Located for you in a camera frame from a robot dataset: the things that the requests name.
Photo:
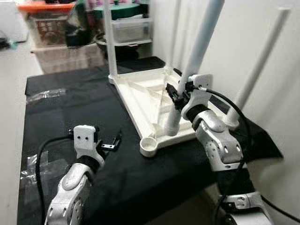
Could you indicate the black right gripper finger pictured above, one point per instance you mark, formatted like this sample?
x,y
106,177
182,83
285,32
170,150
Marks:
x,y
172,93

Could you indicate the white plastic children table top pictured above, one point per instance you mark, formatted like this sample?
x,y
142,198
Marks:
x,y
140,108

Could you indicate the black tablecloth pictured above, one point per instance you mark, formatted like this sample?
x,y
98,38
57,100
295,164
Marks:
x,y
70,112

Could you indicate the black wok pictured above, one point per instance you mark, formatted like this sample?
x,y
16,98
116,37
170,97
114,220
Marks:
x,y
126,49

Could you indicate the clear plastic bag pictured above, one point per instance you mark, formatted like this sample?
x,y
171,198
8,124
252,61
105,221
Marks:
x,y
44,94

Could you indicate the clear tape patch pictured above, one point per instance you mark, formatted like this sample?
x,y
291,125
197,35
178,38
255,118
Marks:
x,y
33,164

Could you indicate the clear plastic storage box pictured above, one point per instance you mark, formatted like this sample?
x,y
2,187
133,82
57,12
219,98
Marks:
x,y
133,30

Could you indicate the dark green round lid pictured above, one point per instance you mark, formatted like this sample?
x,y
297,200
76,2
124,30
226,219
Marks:
x,y
126,10

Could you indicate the black plastic bag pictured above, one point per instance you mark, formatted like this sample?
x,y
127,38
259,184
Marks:
x,y
79,28

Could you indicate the white refrigerator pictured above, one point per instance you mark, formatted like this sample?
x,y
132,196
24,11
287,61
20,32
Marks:
x,y
11,21

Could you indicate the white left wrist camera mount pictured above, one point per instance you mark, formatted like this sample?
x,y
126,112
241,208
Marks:
x,y
86,138

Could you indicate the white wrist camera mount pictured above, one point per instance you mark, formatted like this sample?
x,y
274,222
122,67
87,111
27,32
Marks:
x,y
201,89
86,138

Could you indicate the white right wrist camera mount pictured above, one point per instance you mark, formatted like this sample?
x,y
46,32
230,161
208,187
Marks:
x,y
201,89

